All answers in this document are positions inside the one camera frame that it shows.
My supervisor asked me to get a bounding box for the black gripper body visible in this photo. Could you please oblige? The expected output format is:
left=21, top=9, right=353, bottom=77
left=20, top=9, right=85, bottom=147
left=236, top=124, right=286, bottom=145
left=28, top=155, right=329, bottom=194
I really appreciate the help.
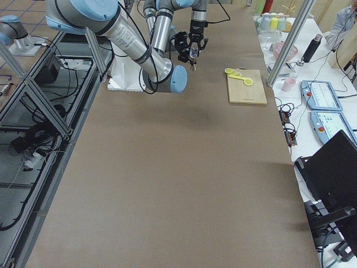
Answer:
left=189, top=20, right=206, bottom=45

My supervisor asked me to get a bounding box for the clear glass cup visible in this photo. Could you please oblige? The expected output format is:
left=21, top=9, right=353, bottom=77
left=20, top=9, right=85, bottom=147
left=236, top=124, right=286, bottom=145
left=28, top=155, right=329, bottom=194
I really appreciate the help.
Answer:
left=189, top=46, right=199, bottom=59

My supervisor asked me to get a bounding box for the yellow cup on rack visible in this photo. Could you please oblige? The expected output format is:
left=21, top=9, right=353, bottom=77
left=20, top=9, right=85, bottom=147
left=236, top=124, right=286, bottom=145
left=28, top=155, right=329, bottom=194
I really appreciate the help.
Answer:
left=269, top=17, right=279, bottom=31

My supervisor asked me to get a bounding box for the pink plastic cup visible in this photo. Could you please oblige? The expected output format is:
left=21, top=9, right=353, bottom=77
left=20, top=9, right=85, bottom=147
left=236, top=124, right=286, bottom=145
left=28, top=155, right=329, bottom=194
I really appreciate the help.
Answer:
left=282, top=77, right=296, bottom=92

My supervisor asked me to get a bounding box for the yellow plastic spoon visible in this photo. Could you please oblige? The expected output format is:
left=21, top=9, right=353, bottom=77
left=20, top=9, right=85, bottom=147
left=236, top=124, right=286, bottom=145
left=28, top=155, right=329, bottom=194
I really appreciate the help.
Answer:
left=228, top=74, right=252, bottom=81

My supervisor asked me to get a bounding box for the bamboo cutting board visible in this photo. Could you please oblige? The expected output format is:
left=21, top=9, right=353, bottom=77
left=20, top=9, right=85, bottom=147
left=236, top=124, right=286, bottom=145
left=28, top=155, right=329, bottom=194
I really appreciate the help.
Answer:
left=226, top=68, right=267, bottom=105

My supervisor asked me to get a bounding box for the pink bowl with ice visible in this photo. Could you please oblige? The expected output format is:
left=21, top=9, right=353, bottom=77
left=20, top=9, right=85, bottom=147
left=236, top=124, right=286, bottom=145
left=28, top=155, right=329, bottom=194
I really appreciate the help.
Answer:
left=271, top=41, right=298, bottom=63

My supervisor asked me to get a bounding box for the black water bottle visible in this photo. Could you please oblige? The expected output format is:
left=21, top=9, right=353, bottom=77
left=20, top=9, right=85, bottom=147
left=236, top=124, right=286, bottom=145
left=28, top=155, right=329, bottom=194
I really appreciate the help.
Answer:
left=302, top=34, right=323, bottom=63

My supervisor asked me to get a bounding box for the upper teach pendant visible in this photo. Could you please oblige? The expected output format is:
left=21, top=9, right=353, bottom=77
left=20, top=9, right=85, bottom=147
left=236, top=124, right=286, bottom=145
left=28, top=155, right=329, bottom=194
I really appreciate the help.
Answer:
left=301, top=80, right=343, bottom=112

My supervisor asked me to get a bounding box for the teach pendant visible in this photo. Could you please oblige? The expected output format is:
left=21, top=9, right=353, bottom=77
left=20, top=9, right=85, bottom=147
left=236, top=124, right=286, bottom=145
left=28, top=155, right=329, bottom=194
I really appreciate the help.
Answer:
left=301, top=80, right=343, bottom=112
left=310, top=110, right=356, bottom=145

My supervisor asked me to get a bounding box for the person in grey shirt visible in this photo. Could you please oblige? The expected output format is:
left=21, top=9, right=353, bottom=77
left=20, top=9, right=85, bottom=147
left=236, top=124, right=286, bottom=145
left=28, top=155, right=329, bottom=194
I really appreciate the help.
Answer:
left=326, top=1, right=356, bottom=51

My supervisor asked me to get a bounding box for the lower teach pendant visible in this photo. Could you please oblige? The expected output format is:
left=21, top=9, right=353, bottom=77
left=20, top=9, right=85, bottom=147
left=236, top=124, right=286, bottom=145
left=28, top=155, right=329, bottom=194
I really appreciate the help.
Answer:
left=310, top=110, right=356, bottom=145

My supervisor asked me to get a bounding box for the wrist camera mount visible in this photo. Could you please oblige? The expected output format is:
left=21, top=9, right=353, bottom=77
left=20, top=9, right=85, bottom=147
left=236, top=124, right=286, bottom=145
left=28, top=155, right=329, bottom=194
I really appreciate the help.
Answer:
left=170, top=31, right=190, bottom=63

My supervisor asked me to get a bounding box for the aluminium frame post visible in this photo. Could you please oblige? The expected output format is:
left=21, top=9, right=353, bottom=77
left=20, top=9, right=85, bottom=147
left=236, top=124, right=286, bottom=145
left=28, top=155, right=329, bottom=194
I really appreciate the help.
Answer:
left=266, top=0, right=316, bottom=88

